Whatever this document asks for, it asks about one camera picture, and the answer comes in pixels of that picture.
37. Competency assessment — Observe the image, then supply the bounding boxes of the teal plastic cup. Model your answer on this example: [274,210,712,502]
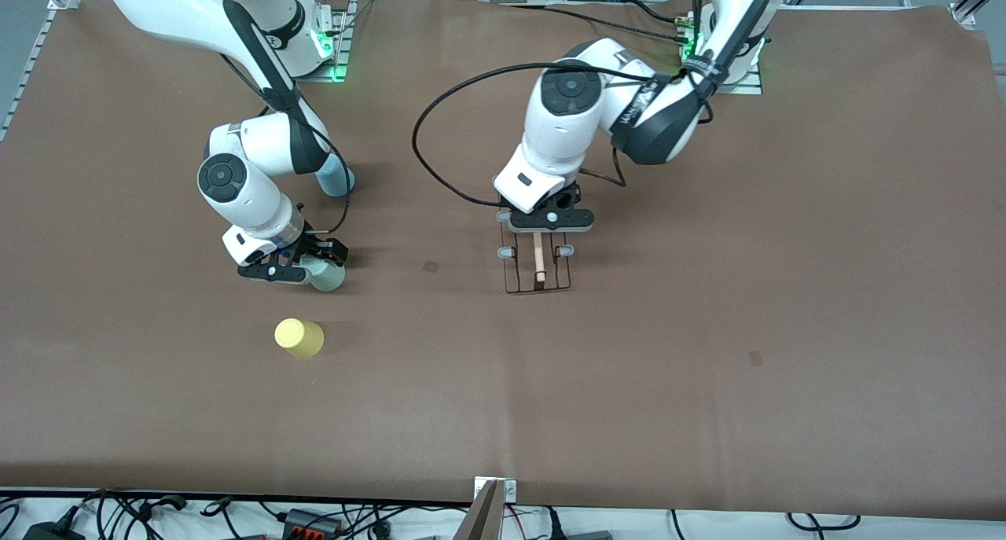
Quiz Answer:
[305,257,347,293]

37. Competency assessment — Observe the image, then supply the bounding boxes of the black wire cup holder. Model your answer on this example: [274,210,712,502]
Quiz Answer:
[497,210,575,295]

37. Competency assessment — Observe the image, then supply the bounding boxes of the yellow plastic cup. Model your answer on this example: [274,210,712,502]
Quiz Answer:
[274,318,325,360]

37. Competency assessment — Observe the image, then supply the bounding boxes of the light blue plastic cup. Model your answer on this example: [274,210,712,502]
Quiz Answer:
[314,153,356,198]

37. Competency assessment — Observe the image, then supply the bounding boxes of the brown table cover sheet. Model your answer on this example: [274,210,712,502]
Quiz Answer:
[0,0,1006,521]

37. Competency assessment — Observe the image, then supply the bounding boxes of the black power strip red switches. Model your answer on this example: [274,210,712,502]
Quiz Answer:
[281,508,343,538]

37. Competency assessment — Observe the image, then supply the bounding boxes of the black power adapter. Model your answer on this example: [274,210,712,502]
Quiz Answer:
[22,522,84,540]

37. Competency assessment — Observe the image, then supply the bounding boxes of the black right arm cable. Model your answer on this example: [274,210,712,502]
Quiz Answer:
[220,49,352,237]

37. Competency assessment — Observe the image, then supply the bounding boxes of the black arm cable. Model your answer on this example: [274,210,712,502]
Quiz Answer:
[412,62,712,208]
[220,49,352,237]

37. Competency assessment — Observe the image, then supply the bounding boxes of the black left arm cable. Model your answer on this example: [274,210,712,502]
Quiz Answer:
[412,62,712,208]

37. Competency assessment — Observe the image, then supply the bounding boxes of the black cable across table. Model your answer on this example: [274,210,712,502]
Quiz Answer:
[503,2,686,44]

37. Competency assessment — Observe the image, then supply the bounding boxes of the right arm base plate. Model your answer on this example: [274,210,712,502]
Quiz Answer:
[295,0,358,82]

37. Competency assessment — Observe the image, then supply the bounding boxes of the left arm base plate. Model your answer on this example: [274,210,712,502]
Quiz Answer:
[677,6,765,97]

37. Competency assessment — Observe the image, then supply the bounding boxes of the metal table edge bracket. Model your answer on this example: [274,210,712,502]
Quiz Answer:
[474,477,517,503]

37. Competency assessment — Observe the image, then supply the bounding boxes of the grey camera stand pole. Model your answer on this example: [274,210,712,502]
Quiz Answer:
[454,479,506,540]

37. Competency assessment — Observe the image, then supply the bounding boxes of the aluminium frame profile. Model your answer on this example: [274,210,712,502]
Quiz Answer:
[949,0,1006,27]
[0,0,83,141]

